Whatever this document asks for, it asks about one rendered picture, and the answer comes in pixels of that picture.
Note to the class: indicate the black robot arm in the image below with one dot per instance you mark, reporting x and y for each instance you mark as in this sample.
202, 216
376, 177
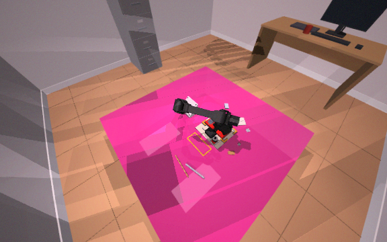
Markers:
222, 117

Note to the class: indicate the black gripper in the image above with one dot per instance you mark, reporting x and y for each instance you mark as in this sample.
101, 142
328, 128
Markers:
212, 132

